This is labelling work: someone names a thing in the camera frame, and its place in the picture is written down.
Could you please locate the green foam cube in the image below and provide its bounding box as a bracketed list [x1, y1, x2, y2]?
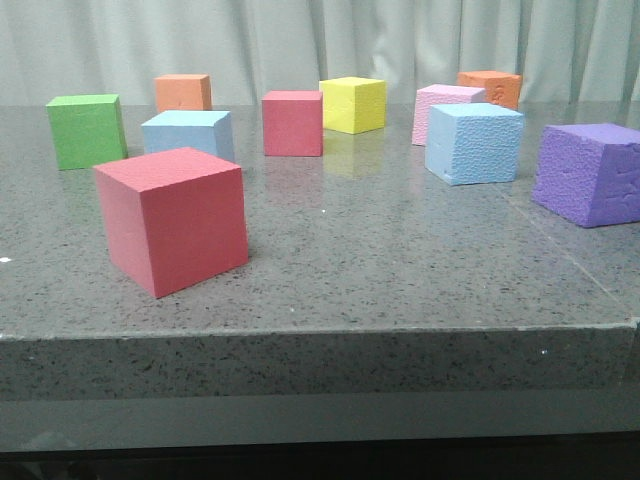
[46, 94, 128, 170]

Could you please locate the light pink foam cube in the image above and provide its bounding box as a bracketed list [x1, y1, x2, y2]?
[411, 83, 487, 147]

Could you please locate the smooth light blue foam cube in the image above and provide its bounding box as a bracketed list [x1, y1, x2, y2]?
[141, 110, 235, 162]

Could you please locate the orange foam cube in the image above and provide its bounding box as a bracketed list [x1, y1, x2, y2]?
[457, 70, 523, 110]
[154, 74, 212, 113]

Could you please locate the purple foam cube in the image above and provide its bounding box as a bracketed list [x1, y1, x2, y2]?
[532, 123, 639, 228]

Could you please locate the small red foam cube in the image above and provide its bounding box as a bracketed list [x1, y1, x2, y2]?
[262, 90, 323, 157]

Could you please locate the yellow foam cube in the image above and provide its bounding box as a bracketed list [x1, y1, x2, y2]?
[319, 77, 387, 134]

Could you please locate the large red foam cube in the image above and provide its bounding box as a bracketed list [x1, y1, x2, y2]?
[93, 147, 248, 298]

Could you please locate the grey-green curtain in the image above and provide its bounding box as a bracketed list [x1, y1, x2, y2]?
[1, 1, 639, 106]

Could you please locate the textured light blue foam cube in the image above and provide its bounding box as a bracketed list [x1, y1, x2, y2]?
[425, 103, 525, 186]

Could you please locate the right orange foam cube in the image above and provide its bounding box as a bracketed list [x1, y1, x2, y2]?
[457, 70, 523, 110]

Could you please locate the left orange foam cube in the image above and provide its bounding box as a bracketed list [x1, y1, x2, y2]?
[154, 74, 212, 113]

